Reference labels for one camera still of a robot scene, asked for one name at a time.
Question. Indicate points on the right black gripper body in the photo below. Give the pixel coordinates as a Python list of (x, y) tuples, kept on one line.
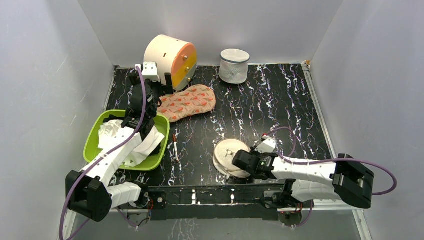
[(249, 162)]

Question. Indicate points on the round white mesh laundry bag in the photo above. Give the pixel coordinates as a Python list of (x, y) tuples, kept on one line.
[(223, 155)]

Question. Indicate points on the white bra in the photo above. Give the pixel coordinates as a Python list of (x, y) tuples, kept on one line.
[(111, 134)]

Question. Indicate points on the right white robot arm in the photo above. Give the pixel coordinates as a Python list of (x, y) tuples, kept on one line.
[(343, 179)]

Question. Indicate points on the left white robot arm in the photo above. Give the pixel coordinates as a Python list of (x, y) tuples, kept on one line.
[(132, 138)]

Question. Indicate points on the black clothing in basin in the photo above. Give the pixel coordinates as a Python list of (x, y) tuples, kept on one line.
[(144, 130)]

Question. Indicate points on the floral pink mesh pouch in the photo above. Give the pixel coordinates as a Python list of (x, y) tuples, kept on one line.
[(195, 100)]

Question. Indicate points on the green plastic basin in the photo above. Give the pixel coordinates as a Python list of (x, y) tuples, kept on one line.
[(91, 149)]

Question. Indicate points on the round cream drawer box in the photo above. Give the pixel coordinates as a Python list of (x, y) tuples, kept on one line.
[(174, 56)]

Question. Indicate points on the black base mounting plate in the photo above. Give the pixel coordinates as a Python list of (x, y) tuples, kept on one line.
[(235, 201)]

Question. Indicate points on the red white marker pen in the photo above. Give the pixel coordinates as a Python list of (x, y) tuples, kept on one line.
[(175, 141)]

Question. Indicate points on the white mesh cylinder basket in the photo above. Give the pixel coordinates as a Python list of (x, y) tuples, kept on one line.
[(234, 66)]

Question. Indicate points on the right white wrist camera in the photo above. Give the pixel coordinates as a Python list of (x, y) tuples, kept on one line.
[(267, 145)]

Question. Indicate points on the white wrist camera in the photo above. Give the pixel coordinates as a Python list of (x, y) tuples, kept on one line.
[(149, 71), (267, 145)]

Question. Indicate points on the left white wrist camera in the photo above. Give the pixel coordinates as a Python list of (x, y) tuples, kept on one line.
[(149, 71)]

